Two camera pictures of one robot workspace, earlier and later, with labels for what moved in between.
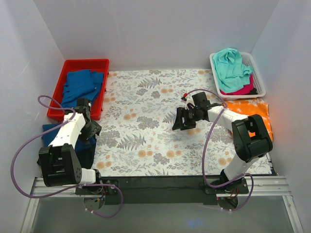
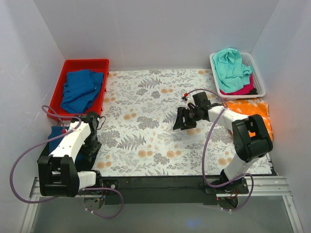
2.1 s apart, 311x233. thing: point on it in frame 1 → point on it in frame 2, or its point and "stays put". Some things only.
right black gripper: [184, 119] stays put
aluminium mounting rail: [270, 187] stays put
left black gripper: [93, 129] → [92, 150]
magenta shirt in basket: [246, 90] stays put
